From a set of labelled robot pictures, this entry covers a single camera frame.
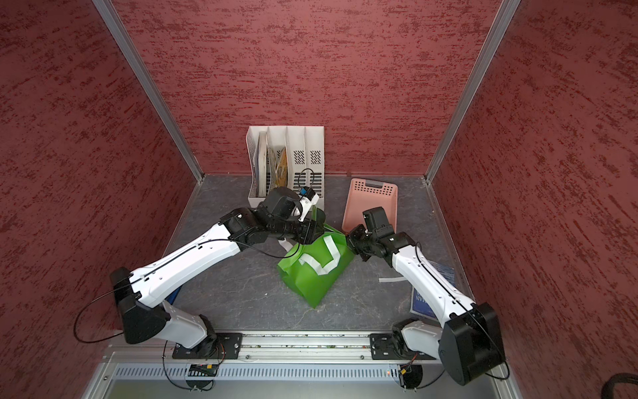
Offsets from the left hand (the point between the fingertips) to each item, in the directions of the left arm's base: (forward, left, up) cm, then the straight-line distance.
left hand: (314, 233), depth 71 cm
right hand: (+2, -8, -11) cm, 14 cm away
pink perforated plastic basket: (+36, -22, -24) cm, 48 cm away
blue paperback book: (-12, -36, -25) cm, 45 cm away
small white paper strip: (-4, -27, -25) cm, 37 cm away
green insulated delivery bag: (-9, 0, -4) cm, 10 cm away
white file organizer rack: (+51, +7, -9) cm, 52 cm away
